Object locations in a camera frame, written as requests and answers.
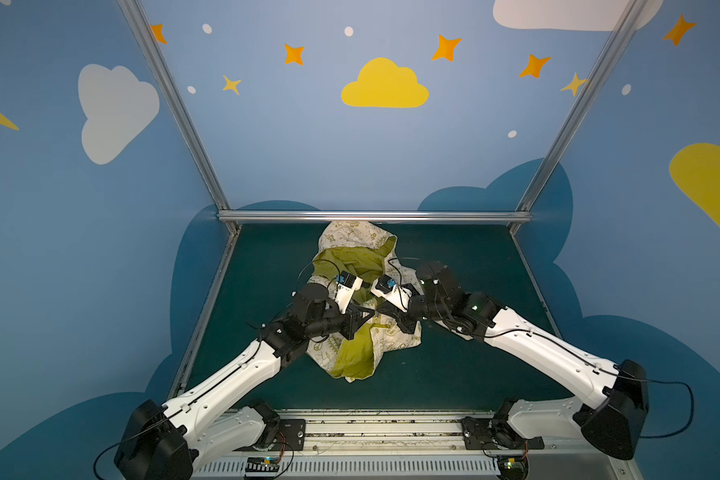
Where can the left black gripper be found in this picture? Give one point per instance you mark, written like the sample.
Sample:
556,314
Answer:
348,321

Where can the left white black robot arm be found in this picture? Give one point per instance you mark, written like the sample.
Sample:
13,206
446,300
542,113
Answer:
175,439

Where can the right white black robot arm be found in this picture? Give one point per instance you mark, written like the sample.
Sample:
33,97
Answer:
609,402

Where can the left small circuit board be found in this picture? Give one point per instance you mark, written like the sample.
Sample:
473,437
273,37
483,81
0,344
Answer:
263,467

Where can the small circuit board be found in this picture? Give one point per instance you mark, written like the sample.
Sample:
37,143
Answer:
263,467
512,468

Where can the right small circuit board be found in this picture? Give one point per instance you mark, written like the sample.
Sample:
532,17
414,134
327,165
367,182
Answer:
512,468

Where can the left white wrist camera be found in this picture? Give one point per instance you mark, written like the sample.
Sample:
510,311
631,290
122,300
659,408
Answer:
346,285

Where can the aluminium frame back rail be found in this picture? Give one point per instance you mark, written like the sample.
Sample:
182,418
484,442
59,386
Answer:
271,216

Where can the aluminium front rail base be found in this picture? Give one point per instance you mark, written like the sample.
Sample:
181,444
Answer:
411,445

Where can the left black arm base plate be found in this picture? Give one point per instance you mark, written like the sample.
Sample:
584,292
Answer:
290,433

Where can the aluminium frame right post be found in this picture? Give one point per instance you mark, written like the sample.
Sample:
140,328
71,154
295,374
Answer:
614,47

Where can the aluminium frame post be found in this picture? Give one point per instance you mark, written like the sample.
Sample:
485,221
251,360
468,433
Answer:
138,23
614,47

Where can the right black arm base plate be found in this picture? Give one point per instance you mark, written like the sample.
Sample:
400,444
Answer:
488,434

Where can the aluminium frame left post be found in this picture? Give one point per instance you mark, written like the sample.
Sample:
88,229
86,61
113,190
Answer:
138,23

